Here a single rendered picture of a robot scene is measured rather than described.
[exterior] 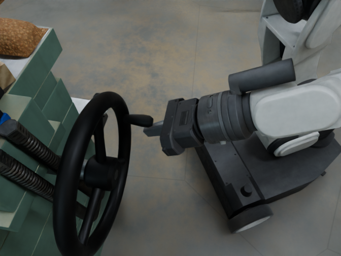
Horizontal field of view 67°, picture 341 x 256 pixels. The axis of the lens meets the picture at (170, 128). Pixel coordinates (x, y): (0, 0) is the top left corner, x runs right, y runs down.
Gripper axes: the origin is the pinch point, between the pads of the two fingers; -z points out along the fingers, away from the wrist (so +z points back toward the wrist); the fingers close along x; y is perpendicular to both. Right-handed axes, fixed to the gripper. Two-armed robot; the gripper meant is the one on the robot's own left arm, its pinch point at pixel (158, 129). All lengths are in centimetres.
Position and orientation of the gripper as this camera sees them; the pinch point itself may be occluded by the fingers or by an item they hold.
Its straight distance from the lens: 52.1
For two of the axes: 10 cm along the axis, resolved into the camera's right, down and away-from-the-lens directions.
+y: -4.9, -5.5, -6.7
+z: 8.5, -1.5, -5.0
